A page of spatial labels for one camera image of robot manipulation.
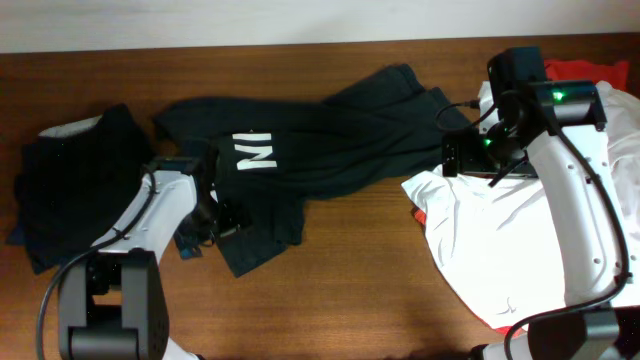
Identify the red t-shirt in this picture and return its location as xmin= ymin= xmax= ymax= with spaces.
xmin=544 ymin=60 xmax=630 ymax=91

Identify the folded black clothes stack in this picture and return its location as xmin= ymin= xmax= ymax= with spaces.
xmin=8 ymin=104 xmax=154 ymax=274

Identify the white t-shirt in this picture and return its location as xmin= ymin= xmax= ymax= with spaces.
xmin=400 ymin=79 xmax=640 ymax=331

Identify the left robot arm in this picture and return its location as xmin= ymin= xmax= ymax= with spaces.
xmin=54 ymin=157 xmax=240 ymax=360

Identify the black Nike t-shirt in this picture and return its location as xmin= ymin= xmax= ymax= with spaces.
xmin=154 ymin=64 xmax=467 ymax=277

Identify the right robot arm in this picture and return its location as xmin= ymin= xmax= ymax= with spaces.
xmin=442 ymin=47 xmax=639 ymax=359

